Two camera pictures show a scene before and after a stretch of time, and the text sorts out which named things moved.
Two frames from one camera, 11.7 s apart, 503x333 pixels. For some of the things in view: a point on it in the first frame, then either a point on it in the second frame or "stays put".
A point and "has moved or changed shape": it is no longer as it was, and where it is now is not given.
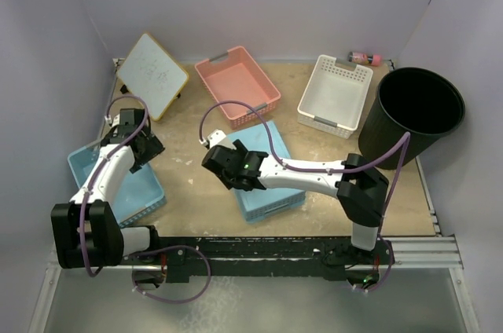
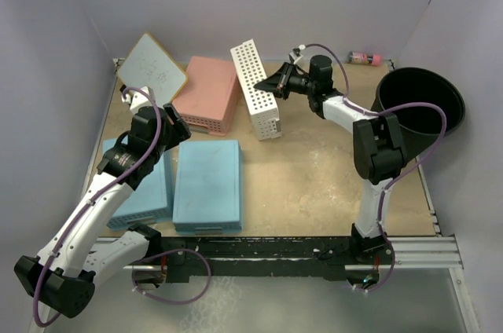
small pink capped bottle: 374,60 stays put
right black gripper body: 239,148 to 297,82
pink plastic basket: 235,76 to 209,100
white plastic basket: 334,96 to 261,103
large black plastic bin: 414,100 stays put
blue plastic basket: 259,203 to 208,191
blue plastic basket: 140,193 has moved or changed shape
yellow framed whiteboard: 152,76 stays put
